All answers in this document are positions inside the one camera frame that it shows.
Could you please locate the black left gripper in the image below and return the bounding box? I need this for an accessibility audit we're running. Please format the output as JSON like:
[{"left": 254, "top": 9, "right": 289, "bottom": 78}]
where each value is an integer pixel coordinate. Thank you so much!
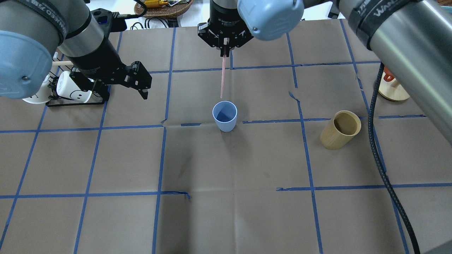
[{"left": 70, "top": 53, "right": 152, "bottom": 102}]

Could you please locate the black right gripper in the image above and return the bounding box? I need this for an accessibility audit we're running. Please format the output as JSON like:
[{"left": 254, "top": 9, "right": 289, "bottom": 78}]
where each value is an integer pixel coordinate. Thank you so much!
[{"left": 197, "top": 7, "right": 254, "bottom": 58}]

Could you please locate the pink chopstick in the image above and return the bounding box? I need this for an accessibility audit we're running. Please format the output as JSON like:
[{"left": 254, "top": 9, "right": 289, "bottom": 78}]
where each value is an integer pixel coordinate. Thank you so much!
[{"left": 220, "top": 54, "right": 227, "bottom": 99}]

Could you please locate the light blue plastic cup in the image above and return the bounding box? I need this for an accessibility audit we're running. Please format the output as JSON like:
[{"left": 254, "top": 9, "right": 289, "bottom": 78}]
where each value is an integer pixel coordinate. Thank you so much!
[{"left": 212, "top": 101, "right": 238, "bottom": 132}]

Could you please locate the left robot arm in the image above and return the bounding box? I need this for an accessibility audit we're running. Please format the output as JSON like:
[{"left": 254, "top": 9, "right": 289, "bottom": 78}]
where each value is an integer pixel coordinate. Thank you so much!
[{"left": 0, "top": 0, "right": 152, "bottom": 101}]

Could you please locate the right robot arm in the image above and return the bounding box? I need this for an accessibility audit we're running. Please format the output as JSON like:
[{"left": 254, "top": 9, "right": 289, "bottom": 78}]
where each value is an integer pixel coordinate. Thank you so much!
[{"left": 197, "top": 0, "right": 452, "bottom": 142}]

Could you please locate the bamboo wooden cup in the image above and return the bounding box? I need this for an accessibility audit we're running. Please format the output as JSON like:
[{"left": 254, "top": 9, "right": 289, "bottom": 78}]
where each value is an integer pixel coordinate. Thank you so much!
[{"left": 320, "top": 110, "right": 362, "bottom": 150}]

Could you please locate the white smiley mug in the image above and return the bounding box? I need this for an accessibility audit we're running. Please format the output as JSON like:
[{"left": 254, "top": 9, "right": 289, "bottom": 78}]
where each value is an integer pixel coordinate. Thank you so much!
[
  {"left": 22, "top": 74, "right": 52, "bottom": 104},
  {"left": 56, "top": 71, "right": 92, "bottom": 103}
]

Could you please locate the wicker basket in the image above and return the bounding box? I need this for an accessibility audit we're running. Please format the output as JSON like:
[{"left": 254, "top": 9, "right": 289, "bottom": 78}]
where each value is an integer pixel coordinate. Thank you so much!
[{"left": 134, "top": 0, "right": 193, "bottom": 18}]

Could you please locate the orange mug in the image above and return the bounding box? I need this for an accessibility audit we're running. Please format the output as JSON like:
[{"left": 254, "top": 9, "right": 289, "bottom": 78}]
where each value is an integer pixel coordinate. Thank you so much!
[{"left": 383, "top": 66, "right": 394, "bottom": 82}]

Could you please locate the wooden mug tree stand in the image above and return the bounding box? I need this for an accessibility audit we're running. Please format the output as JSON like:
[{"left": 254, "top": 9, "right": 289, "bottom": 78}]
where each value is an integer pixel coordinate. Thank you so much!
[{"left": 378, "top": 79, "right": 410, "bottom": 102}]

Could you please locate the black wire cup rack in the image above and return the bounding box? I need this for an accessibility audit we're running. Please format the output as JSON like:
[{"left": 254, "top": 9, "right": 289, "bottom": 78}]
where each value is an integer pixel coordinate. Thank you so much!
[{"left": 44, "top": 52, "right": 109, "bottom": 107}]

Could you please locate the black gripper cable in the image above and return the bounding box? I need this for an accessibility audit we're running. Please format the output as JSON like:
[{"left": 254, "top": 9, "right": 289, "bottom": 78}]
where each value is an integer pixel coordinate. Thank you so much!
[{"left": 368, "top": 63, "right": 421, "bottom": 254}]

